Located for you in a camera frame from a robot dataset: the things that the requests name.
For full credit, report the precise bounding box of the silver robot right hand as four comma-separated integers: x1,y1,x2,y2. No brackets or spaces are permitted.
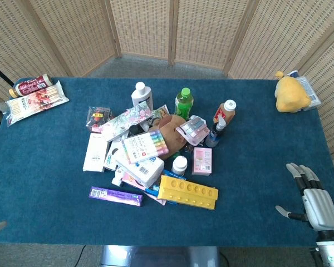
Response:
275,162,334,233

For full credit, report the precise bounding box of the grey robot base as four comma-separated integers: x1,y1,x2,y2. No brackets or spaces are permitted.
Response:
100,245,221,267

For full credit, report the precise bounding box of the small white bottle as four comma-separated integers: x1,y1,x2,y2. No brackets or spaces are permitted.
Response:
111,166,126,187

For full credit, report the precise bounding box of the orange bottle with white cap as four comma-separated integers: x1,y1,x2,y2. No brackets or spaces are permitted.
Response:
212,99,237,125

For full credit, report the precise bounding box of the brown sauce bottle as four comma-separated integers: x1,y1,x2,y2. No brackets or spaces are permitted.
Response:
8,73,53,98

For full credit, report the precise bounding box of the green tea bottle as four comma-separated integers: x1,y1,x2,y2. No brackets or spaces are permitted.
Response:
174,87,194,121

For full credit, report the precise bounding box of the blue carpet table mat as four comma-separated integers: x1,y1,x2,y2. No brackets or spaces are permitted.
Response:
0,77,334,248

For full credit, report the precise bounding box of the yellow plush toy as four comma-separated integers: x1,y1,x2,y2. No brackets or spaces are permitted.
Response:
274,71,312,113

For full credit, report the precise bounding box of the white blue wipes packet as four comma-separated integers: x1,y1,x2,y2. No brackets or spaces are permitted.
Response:
287,70,322,112

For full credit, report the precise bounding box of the purple long box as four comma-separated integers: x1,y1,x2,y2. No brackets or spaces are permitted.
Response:
89,186,144,207

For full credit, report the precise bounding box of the white flat box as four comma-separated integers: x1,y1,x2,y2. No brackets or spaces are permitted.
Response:
82,132,110,174

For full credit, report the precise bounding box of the wicker folding screen panel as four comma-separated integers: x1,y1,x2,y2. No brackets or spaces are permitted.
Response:
0,0,73,104
169,0,253,71
224,0,334,82
26,0,122,78
109,0,175,66
296,21,334,201

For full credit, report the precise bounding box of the pink small box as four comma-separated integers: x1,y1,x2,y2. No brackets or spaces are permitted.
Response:
191,146,213,176

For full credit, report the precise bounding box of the biscuit stick snack packet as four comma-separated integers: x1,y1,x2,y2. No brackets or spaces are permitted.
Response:
0,80,70,127

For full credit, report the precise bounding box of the white toothpaste packet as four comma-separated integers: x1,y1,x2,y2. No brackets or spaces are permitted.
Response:
103,141,124,172

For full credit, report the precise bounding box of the pink flat packet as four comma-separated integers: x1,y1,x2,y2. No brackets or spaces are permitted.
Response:
120,171,167,207

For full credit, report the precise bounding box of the white pill jar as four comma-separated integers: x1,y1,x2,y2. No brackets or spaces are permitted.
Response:
170,155,189,176

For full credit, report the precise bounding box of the pink clear plastic case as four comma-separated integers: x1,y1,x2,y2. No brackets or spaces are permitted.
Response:
175,114,210,146

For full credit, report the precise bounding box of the dark clear small packet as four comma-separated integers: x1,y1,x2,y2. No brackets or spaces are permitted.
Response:
85,106,114,133

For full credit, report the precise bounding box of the black pole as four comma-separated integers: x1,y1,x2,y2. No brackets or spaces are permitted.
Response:
0,60,15,87

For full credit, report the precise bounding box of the white tissue pack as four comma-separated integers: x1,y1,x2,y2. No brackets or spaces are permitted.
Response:
112,154,165,190

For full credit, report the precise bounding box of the blue flat packet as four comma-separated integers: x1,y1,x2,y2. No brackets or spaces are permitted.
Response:
144,169,188,206

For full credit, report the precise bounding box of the brown plush toy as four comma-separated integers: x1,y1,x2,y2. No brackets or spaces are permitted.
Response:
152,114,189,161

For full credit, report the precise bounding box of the floral print long box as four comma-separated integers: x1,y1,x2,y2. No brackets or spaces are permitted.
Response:
98,101,154,141

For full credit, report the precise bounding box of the pastel highlighter pen pack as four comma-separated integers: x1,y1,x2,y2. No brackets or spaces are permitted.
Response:
121,128,170,165

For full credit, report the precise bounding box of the black small object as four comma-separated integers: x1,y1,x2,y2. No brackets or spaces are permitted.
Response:
127,123,149,139

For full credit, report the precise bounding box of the picture print snack packet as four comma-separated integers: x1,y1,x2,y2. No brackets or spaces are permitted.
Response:
151,104,171,121

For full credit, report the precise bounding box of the black floor cable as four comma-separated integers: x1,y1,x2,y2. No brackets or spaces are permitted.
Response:
71,245,86,267

